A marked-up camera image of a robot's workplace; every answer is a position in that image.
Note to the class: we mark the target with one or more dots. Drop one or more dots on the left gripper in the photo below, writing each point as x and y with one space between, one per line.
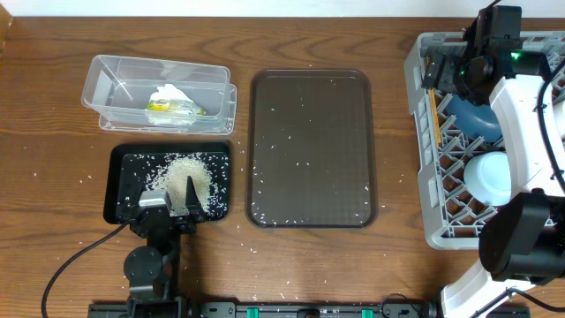
184 229

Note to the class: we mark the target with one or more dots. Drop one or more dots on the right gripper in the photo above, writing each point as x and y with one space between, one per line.
450 67

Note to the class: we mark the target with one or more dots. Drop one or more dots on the pile of white rice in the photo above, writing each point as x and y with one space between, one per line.
210 173

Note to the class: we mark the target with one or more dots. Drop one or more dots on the dark blue plate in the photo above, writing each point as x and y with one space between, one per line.
474 121

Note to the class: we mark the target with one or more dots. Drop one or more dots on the green yellow snack wrapper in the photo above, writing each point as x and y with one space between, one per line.
176 106

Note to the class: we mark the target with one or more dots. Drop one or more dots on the light blue bowl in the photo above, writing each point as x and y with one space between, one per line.
487 178

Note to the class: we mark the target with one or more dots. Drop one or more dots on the white tissue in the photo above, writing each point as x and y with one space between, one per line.
169 92

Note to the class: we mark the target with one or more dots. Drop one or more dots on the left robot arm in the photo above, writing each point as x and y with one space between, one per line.
152 269

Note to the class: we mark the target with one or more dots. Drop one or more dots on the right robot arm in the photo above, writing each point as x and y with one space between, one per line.
522 246

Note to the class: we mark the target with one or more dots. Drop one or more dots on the grey dishwasher rack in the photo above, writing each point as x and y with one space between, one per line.
451 217

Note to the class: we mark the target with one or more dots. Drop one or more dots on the black plastic bin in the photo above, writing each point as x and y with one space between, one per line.
111 206

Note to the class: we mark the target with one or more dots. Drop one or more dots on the clear plastic bin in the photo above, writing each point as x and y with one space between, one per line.
119 89

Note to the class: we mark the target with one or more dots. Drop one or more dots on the brown serving tray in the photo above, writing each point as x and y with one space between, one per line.
311 150

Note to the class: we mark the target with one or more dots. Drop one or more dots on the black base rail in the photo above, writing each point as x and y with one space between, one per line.
309 310

